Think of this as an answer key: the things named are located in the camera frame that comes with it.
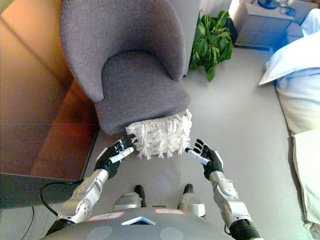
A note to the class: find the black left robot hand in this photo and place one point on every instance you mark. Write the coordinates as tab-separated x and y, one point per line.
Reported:
111	157

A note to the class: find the white fringed pillow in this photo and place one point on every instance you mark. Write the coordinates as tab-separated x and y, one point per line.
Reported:
160	137

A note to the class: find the grey robot torso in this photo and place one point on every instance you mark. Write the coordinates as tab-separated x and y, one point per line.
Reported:
142	226

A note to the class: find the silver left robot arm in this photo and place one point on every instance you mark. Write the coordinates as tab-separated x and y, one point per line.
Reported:
83	195

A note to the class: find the silver left robot leg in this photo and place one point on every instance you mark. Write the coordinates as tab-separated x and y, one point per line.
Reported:
130	198

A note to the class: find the grey fabric armchair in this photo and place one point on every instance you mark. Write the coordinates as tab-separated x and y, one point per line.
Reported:
130	62

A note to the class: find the silver right robot leg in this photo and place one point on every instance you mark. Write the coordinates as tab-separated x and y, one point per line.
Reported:
191	200

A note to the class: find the brown wooden cabinet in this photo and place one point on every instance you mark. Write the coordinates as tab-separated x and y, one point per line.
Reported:
37	95

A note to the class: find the green potted plant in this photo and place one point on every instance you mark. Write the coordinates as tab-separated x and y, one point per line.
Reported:
211	47

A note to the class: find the white bed with duvet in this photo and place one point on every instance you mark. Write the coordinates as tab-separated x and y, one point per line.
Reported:
303	130

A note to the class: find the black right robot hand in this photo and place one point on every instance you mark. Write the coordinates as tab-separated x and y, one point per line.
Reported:
211	160

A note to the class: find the white bed pillow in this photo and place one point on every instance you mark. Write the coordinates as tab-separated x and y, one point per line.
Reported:
292	60

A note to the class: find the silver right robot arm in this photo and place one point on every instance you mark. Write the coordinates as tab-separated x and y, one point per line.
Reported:
231	200

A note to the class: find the white nightstand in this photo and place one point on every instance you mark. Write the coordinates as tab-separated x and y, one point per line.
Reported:
265	22

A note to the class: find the dark round object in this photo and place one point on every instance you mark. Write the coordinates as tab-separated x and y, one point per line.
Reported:
267	3

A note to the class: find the silver robot leg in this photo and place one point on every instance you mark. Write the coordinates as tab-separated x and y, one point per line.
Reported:
191	200
130	198

